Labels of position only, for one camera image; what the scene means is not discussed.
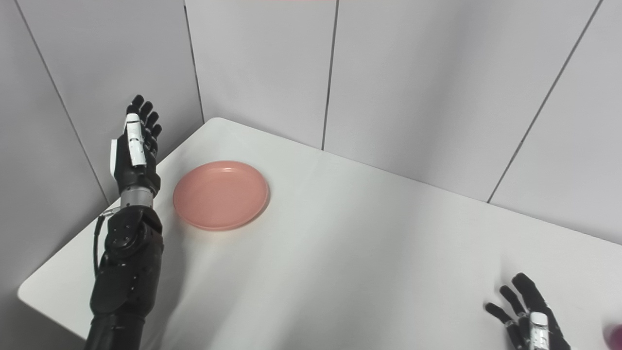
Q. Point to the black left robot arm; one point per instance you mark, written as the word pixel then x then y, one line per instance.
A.
pixel 126 272

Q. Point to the purple red onion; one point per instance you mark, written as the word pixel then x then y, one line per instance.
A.
pixel 616 336

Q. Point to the pink plastic plate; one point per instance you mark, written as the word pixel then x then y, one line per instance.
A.
pixel 221 194

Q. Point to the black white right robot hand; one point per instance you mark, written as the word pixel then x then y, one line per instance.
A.
pixel 534 335

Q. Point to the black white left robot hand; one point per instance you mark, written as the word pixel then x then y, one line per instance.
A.
pixel 138 170

